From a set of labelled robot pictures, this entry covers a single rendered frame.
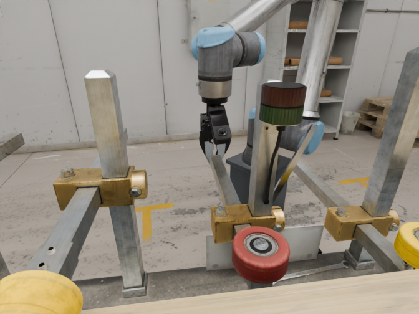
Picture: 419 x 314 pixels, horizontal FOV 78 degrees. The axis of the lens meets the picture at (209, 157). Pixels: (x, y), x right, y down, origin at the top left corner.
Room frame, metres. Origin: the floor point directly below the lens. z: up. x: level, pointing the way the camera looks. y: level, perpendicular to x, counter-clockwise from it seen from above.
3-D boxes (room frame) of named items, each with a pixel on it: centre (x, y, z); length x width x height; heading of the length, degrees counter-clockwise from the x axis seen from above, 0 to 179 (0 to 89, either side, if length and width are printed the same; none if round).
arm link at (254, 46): (0.80, -0.09, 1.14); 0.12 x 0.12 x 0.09; 45
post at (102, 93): (0.38, 0.15, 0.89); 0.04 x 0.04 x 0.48; 8
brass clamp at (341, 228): (0.44, -0.32, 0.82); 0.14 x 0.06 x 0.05; 98
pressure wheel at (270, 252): (0.28, -0.07, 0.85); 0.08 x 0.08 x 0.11
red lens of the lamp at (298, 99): (0.36, -0.10, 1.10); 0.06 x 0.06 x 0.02
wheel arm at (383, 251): (0.49, -0.30, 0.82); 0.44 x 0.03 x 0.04; 8
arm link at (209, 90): (0.71, -0.01, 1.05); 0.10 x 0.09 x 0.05; 98
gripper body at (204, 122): (0.72, -0.01, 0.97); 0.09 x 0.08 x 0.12; 8
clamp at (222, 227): (0.40, -0.07, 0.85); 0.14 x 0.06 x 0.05; 98
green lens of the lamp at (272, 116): (0.36, -0.10, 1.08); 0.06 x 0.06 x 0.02
